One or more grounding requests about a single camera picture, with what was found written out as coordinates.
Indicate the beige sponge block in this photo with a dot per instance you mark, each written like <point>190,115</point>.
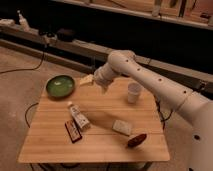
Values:
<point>122,127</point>

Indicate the black round object on ledge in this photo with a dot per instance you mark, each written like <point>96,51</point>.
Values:
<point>66,35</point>

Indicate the white squeeze bottle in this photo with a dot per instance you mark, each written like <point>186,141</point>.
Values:
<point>81,120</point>

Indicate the red black rectangular box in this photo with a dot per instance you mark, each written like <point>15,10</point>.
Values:
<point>73,131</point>

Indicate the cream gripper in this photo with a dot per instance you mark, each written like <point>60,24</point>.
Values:
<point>87,80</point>

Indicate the wooden table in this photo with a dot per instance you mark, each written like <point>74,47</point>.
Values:
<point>47,140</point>

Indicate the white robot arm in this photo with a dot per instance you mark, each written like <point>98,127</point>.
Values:
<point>195,108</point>

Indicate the dark red oval object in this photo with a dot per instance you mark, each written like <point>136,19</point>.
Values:
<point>136,141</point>

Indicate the white plastic cup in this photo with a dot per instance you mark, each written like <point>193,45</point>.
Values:
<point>134,91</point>

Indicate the green ceramic bowl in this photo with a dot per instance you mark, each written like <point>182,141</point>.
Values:
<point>60,86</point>

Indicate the white spray bottle background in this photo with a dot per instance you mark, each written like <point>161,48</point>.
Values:
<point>23,22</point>

